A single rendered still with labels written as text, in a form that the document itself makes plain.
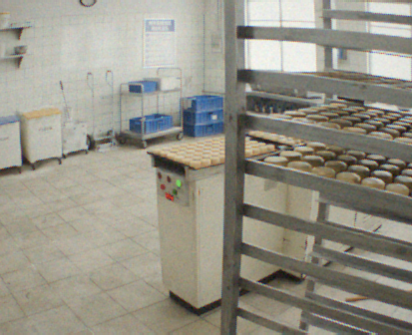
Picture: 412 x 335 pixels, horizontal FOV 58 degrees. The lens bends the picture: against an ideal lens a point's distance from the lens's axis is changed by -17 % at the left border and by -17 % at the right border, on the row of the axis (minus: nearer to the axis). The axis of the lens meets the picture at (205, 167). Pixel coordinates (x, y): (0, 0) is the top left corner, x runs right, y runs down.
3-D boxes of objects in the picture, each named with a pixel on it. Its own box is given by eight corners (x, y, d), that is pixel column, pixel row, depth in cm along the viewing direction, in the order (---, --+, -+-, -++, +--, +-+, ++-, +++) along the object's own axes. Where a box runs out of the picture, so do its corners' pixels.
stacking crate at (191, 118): (206, 118, 741) (206, 106, 736) (223, 121, 713) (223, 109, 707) (179, 122, 702) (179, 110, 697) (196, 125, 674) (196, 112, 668)
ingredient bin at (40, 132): (31, 171, 505) (26, 114, 484) (20, 162, 553) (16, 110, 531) (65, 165, 539) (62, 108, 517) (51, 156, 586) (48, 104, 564)
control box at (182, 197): (162, 192, 230) (161, 167, 227) (190, 205, 213) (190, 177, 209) (156, 193, 228) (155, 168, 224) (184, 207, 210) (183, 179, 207)
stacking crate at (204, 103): (206, 106, 736) (206, 94, 730) (223, 109, 708) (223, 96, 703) (179, 110, 695) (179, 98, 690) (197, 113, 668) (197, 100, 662)
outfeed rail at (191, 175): (375, 132, 330) (375, 124, 328) (378, 132, 327) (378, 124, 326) (184, 179, 206) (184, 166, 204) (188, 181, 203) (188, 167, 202)
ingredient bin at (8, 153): (-10, 181, 464) (-16, 123, 442) (-18, 170, 509) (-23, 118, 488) (25, 173, 498) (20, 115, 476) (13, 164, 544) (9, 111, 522)
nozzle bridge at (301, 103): (261, 134, 307) (261, 87, 298) (343, 154, 254) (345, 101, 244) (226, 140, 287) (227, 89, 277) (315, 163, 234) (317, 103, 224)
